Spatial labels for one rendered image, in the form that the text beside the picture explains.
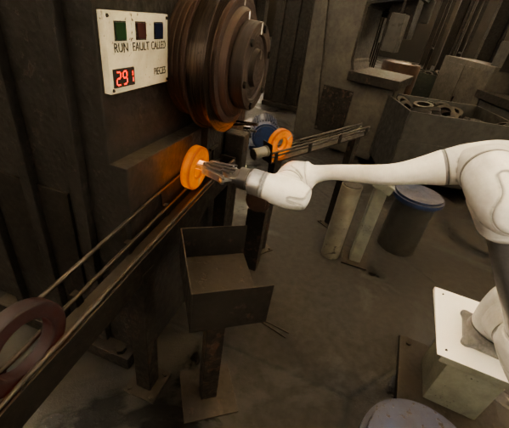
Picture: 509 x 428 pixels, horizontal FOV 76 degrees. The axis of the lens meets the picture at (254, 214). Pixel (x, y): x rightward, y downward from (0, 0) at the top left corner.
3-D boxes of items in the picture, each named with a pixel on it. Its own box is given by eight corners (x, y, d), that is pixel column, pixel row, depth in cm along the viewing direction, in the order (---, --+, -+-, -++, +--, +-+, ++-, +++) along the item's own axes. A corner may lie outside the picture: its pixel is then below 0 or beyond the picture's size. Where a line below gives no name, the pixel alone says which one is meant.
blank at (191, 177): (179, 156, 105) (188, 159, 104) (201, 137, 116) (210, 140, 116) (179, 194, 114) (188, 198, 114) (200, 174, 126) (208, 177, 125)
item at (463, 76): (443, 134, 521) (478, 59, 462) (487, 162, 428) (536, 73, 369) (413, 130, 516) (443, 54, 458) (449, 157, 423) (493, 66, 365)
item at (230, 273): (184, 441, 112) (190, 294, 74) (178, 370, 133) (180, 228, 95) (241, 427, 119) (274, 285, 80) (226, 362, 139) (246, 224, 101)
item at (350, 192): (319, 256, 210) (341, 185, 182) (321, 245, 220) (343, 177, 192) (337, 261, 208) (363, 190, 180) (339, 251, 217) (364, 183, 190)
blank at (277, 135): (272, 161, 178) (276, 163, 176) (262, 141, 166) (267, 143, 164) (291, 143, 181) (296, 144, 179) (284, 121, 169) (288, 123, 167)
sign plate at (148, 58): (104, 93, 81) (95, 8, 71) (162, 80, 102) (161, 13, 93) (112, 95, 80) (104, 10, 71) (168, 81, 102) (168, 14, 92)
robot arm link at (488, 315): (510, 317, 125) (545, 277, 112) (529, 359, 110) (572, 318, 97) (465, 305, 127) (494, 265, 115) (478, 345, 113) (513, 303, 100)
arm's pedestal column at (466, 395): (486, 373, 152) (524, 329, 136) (505, 463, 120) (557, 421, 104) (398, 336, 164) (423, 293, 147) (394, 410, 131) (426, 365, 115)
